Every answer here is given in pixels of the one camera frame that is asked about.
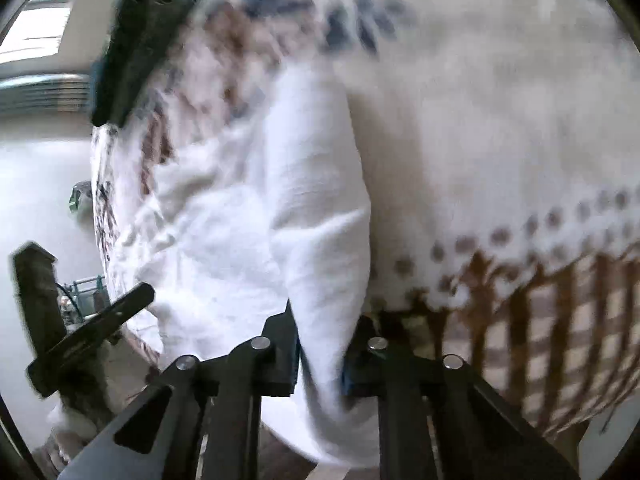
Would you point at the folded dark blue jeans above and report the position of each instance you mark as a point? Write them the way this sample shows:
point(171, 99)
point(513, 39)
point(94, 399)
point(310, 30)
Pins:
point(140, 50)

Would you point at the floral quilt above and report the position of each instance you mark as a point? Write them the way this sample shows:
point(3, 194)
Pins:
point(500, 110)

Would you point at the brown checked bed sheet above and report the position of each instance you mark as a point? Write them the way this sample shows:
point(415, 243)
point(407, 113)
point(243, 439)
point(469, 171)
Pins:
point(550, 350)

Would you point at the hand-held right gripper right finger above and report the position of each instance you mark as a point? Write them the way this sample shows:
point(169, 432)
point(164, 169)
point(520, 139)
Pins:
point(362, 365)

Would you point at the translucent plastic bag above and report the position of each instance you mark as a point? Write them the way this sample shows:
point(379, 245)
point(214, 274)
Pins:
point(80, 197)

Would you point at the window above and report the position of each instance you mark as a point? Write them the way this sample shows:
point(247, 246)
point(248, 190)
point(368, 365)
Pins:
point(40, 30)

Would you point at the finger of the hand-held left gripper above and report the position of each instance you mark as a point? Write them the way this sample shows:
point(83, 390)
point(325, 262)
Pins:
point(90, 335)
point(37, 295)

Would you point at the teal shoe rack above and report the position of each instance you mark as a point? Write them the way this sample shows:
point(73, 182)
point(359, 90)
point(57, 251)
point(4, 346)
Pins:
point(85, 290)

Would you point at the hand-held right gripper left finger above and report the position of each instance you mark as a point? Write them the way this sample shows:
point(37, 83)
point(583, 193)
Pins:
point(280, 360)

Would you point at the white pants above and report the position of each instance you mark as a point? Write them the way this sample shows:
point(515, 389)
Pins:
point(310, 210)

